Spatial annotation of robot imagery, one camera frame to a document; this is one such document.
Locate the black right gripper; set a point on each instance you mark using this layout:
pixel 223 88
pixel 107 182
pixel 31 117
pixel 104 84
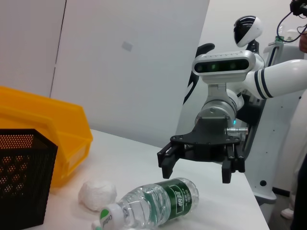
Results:
pixel 208 143

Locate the clear water bottle green label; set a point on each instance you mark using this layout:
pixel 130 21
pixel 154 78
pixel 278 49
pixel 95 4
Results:
pixel 156 203

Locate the white paper ball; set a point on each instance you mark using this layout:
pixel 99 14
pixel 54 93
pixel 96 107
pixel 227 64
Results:
pixel 97 194

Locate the black mesh pen holder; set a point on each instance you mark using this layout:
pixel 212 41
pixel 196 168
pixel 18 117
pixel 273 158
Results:
pixel 26 172

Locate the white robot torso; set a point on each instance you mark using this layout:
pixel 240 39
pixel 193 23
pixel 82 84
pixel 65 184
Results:
pixel 283 134

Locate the black white robot head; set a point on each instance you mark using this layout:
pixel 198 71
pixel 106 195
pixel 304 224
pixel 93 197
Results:
pixel 247 28

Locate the yellow plastic storage bin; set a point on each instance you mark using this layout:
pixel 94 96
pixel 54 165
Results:
pixel 60 119

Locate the black handheld device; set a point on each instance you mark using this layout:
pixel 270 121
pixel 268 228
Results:
pixel 298 8

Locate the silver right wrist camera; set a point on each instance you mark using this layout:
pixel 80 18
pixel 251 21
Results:
pixel 220 65

